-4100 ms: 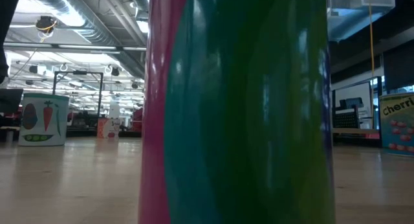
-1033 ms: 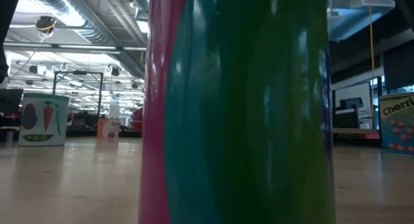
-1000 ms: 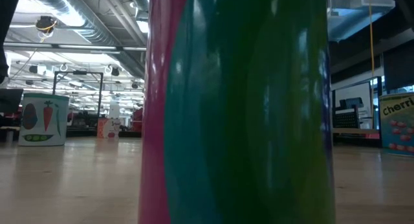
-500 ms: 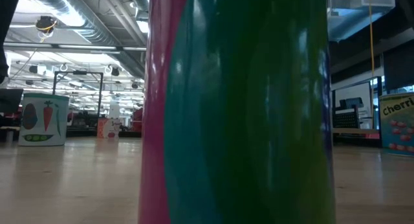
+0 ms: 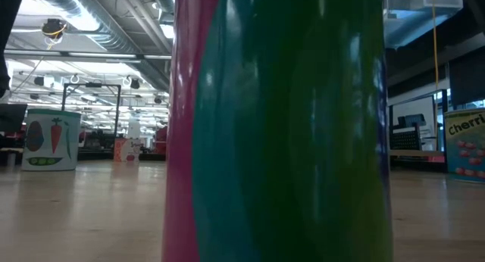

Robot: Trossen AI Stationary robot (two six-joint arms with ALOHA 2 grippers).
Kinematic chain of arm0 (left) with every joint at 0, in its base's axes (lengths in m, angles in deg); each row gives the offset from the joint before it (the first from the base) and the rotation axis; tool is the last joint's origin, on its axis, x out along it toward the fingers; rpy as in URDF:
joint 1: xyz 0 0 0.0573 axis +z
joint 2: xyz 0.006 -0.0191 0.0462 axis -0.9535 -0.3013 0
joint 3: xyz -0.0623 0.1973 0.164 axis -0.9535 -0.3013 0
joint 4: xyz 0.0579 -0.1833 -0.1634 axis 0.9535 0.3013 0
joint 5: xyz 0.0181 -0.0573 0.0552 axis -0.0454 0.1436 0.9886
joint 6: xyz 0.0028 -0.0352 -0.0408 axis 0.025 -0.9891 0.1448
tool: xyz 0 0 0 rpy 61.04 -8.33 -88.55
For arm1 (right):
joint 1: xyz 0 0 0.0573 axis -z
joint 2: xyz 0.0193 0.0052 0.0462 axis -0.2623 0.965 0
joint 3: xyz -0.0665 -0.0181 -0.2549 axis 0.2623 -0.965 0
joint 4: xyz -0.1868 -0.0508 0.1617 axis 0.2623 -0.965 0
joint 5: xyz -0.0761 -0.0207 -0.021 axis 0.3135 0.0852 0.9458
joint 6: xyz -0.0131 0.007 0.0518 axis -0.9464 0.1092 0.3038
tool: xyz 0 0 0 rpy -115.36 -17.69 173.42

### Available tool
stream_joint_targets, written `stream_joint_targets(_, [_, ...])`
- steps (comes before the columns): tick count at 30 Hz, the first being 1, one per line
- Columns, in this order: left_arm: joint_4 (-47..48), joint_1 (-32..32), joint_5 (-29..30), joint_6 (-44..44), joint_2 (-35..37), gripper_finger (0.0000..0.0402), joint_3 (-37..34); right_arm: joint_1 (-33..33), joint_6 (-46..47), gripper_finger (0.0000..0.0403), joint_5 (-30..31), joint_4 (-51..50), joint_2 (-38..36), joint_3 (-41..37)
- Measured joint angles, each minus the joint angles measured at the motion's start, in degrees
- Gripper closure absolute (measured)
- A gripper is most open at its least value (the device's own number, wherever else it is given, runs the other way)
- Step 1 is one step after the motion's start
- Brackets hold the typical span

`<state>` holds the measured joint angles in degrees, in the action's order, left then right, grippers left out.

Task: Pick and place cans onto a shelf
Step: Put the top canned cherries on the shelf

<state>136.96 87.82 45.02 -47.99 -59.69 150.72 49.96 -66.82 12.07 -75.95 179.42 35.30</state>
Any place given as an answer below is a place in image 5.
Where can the pink and green can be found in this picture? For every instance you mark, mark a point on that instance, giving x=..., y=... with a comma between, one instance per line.
x=284, y=141

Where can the white strawberry print can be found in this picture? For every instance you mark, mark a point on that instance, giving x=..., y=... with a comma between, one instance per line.
x=127, y=150

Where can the white vegetables print can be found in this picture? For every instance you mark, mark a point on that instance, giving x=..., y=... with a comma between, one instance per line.
x=51, y=141

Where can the blue cherries can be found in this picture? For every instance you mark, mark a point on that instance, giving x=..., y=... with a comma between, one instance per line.
x=468, y=148

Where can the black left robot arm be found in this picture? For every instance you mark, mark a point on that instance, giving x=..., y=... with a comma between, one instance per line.
x=5, y=35

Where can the black perforated rack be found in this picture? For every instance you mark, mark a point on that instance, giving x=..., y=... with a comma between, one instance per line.
x=403, y=139

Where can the black gantry frame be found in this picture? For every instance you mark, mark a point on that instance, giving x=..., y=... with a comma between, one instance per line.
x=91, y=85

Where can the whiteboard with black frame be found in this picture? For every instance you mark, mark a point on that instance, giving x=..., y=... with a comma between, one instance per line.
x=413, y=106

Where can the wooden shelf with black frame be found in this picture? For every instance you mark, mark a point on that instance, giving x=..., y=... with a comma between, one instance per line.
x=417, y=153

